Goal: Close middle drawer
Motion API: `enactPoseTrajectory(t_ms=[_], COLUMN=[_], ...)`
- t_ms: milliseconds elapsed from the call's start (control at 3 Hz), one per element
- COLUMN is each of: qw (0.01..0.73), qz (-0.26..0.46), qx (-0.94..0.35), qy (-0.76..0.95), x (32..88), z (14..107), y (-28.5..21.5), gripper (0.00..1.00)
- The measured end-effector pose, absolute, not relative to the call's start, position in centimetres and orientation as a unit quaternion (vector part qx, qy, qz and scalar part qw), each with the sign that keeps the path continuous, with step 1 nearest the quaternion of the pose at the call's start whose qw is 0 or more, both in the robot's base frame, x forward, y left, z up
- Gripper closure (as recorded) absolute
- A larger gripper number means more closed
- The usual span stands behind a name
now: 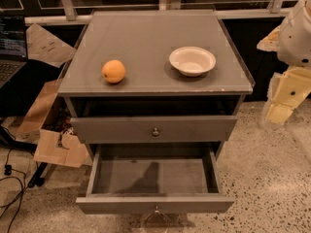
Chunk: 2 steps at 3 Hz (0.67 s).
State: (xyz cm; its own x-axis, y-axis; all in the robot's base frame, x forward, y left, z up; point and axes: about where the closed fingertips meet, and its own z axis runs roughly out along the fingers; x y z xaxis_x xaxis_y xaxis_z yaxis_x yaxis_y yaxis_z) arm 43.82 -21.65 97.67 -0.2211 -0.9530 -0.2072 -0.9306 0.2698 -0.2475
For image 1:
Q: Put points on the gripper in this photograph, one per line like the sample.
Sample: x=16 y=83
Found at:
x=295 y=41

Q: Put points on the grey drawer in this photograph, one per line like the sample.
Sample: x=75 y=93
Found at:
x=153 y=129
x=165 y=178

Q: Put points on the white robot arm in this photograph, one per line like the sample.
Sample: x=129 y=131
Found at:
x=299 y=18

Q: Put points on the grey top drawer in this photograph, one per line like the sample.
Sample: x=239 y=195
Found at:
x=153 y=129

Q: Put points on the grey drawer cabinet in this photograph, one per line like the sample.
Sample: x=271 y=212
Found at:
x=142 y=41

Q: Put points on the white bowl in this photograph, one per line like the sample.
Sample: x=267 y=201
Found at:
x=192 y=61

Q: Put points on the orange fruit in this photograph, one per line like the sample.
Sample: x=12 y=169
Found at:
x=113 y=71

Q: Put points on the round floor drain cover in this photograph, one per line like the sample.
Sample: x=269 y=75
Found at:
x=156 y=222

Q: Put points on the open cardboard box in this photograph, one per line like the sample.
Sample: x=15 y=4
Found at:
x=47 y=124

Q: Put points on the brown paper sheet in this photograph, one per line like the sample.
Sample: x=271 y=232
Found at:
x=43 y=46

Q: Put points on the black laptop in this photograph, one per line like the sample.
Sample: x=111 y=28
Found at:
x=13 y=46

